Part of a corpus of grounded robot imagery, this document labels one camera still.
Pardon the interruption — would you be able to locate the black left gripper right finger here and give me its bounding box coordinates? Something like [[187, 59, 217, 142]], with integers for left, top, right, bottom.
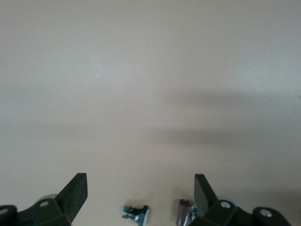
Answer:
[[189, 174, 292, 226]]

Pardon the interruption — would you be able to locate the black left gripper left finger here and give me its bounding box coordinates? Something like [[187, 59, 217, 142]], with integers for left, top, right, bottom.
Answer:
[[0, 173, 88, 226]]

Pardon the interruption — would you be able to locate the brown cylinder part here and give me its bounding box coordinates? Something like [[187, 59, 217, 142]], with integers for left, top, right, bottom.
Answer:
[[176, 199, 193, 226]]

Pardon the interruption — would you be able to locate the small black clip part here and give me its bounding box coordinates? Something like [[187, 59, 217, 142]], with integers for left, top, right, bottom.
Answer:
[[121, 204, 151, 226]]

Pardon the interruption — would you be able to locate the brown table cover sheet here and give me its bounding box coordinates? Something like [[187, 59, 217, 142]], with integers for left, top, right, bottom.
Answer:
[[0, 0, 301, 226]]

